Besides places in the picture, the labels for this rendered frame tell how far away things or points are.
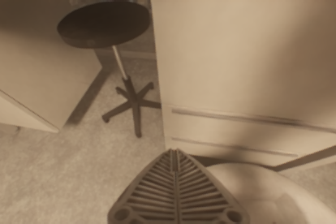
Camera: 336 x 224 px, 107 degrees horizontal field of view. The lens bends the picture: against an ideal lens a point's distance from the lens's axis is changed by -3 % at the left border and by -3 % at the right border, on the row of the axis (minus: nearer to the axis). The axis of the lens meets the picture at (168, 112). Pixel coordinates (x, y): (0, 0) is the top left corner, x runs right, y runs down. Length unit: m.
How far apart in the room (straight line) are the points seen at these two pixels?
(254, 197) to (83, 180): 0.83
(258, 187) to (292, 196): 0.09
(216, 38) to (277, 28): 0.07
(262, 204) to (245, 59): 0.47
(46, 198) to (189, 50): 1.01
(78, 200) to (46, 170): 0.29
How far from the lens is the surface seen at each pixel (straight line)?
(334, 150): 0.65
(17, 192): 1.18
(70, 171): 1.01
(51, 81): 0.85
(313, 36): 0.26
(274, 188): 0.55
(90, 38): 0.52
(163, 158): 0.16
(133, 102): 0.94
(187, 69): 0.24
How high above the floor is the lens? 0.81
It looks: 56 degrees down
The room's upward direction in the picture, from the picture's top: 2 degrees counter-clockwise
